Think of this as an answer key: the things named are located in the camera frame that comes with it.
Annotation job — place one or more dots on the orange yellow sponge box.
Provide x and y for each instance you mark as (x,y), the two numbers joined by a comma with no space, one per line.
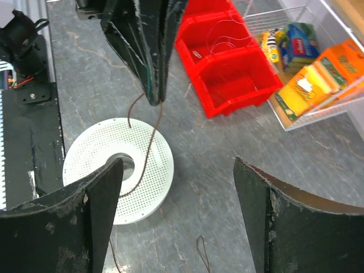
(333,71)

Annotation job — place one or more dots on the red compartment bin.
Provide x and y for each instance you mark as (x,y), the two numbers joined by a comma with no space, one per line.
(223,60)

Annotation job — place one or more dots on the blue green sponge pack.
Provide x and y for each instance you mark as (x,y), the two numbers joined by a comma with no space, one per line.
(298,46)

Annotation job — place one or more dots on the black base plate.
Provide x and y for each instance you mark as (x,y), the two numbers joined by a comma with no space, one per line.
(34,144)

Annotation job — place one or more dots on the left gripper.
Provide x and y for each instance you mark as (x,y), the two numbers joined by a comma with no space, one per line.
(142,33)

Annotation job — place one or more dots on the grey cable duct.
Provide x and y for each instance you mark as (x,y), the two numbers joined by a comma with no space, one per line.
(3,183)

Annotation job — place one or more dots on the yellow candy pack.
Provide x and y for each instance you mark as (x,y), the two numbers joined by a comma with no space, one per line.
(268,42)

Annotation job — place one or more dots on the white perforated spool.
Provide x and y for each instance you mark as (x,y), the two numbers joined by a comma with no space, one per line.
(143,160)

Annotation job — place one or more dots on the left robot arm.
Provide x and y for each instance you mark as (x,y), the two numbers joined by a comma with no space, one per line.
(18,44)

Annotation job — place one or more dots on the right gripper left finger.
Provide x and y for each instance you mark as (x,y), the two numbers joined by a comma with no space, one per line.
(67,230)

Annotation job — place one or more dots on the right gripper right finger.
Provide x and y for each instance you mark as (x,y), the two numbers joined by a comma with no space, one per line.
(291,230)

